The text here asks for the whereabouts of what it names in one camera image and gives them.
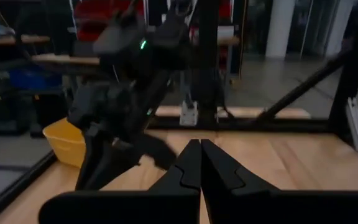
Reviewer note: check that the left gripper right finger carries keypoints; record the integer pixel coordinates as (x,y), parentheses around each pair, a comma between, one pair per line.
(244,205)

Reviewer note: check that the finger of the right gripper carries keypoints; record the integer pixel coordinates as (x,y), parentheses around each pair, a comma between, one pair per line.
(158,154)
(104,165)

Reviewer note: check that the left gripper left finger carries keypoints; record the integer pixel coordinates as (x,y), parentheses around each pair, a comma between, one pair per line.
(166,205)

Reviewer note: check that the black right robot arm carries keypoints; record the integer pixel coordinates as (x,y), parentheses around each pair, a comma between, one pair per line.
(169,40)

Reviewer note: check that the yellow plastic bin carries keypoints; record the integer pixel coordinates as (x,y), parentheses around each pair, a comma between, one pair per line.
(62,143)

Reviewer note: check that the blue storage crate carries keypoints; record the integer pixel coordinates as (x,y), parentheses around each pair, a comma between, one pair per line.
(36,79)

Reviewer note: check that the red storage bins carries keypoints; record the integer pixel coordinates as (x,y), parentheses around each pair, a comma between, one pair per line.
(89,18)

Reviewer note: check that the white building column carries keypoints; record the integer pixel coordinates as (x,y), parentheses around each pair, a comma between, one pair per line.
(280,28)
(337,28)

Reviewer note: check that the white metal bracket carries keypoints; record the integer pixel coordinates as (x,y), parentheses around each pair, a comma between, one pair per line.
(188,113)

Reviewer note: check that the black aluminium table frame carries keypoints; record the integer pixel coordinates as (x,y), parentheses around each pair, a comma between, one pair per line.
(228,124)

